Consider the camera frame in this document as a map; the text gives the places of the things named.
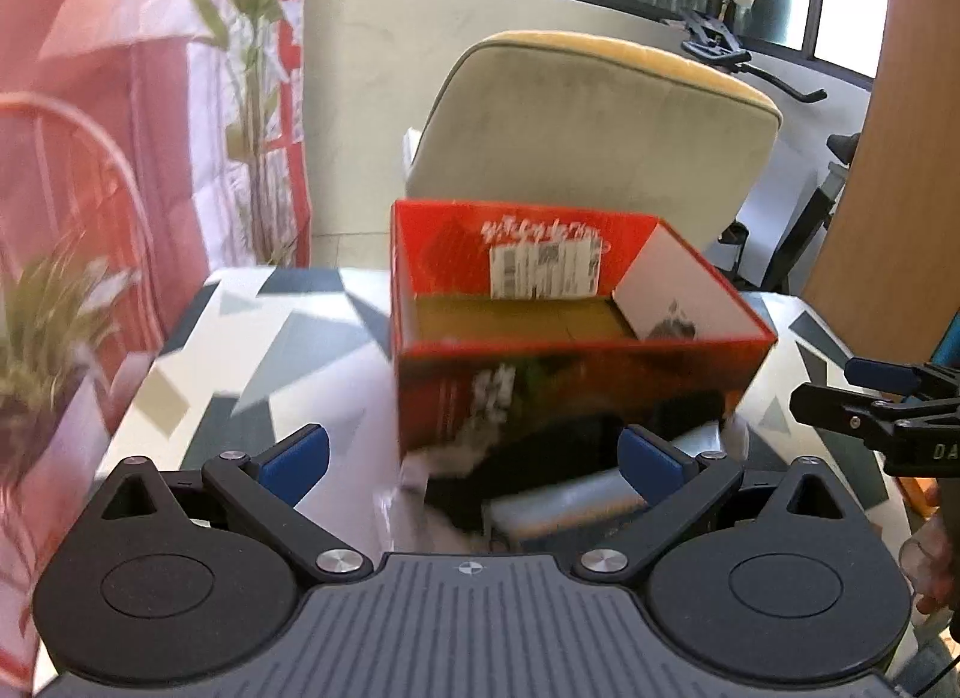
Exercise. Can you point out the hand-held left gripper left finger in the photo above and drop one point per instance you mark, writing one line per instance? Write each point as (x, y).
(296, 462)

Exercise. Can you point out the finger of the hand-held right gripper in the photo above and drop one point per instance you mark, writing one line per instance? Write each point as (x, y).
(825, 402)
(870, 370)

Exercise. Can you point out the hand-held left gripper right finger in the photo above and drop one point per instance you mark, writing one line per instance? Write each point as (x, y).
(649, 465)

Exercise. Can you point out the dark blue book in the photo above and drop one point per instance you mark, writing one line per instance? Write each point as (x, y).
(555, 510)

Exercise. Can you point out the red cardboard box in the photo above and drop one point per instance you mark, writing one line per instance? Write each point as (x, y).
(570, 383)

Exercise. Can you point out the white plastic bag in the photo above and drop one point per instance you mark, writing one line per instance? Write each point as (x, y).
(409, 510)

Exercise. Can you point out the person's right hand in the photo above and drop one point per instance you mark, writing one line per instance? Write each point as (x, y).
(930, 570)

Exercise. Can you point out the wooden panel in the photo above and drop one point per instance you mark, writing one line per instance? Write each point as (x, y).
(900, 180)

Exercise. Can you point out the small potted plant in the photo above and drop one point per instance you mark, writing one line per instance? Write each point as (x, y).
(52, 323)

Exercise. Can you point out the tall green leafy plant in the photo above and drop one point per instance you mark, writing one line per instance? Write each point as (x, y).
(259, 143)

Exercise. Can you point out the beige armchair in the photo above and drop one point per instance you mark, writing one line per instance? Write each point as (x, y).
(585, 135)

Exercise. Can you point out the black exercise bike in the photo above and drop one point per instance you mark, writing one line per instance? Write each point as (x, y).
(716, 41)

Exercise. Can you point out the floor lamp with shade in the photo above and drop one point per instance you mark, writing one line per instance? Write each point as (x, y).
(112, 8)

